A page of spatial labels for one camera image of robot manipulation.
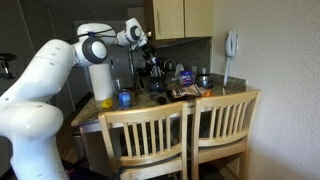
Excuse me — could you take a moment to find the wooden wall cabinet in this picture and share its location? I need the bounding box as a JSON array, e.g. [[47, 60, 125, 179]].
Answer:
[[143, 0, 215, 42]]

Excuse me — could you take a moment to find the wooden slat-back chair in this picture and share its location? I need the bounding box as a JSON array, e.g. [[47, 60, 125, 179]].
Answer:
[[190, 89, 262, 180], [98, 100, 190, 180]]

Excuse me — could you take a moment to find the metal pot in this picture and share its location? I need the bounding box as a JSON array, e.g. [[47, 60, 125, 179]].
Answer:
[[195, 73, 215, 90]]

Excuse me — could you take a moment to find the snack bag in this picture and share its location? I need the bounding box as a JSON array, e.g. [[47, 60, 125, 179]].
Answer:
[[169, 83, 203, 100]]

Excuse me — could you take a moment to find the dark blue bowl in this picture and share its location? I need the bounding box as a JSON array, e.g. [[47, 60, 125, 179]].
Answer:
[[146, 81, 168, 94]]

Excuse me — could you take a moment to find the orange packet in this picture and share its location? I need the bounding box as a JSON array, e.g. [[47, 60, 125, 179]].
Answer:
[[200, 88, 215, 99]]

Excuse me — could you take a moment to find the dish rack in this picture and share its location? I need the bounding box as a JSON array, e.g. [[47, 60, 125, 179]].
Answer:
[[146, 64, 178, 84]]

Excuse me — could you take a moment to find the white plate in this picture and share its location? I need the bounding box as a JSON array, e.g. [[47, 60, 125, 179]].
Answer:
[[174, 63, 185, 76]]

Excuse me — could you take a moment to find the white wall phone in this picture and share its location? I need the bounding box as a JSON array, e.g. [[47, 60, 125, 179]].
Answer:
[[222, 28, 240, 88]]

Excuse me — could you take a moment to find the clear glass tumbler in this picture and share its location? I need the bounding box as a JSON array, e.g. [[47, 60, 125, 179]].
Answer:
[[112, 78, 124, 96]]

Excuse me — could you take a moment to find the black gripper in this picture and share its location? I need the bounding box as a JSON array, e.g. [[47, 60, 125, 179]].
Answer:
[[141, 41, 161, 67]]

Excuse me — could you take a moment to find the chrome kitchen faucet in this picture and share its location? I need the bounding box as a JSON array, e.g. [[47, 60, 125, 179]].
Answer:
[[163, 58, 177, 73]]

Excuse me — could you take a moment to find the white paper towel roll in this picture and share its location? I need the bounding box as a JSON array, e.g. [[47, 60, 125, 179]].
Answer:
[[88, 63, 115, 102]]

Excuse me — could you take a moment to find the blue tin can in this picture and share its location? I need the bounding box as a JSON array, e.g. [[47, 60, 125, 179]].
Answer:
[[118, 89, 133, 110]]

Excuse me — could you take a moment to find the nut jar with blue lid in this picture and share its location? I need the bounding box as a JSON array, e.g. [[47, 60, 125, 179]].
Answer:
[[179, 70, 197, 87]]

